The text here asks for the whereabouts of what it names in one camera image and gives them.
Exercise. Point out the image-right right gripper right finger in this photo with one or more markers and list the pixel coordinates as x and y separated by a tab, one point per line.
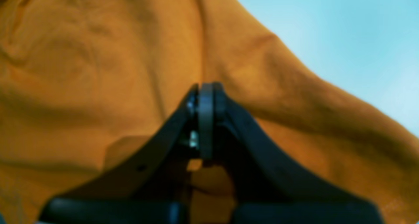
270	187

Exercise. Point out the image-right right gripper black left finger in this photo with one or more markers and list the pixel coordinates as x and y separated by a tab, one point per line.
150	187

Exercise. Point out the orange t-shirt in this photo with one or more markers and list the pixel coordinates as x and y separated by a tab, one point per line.
84	83

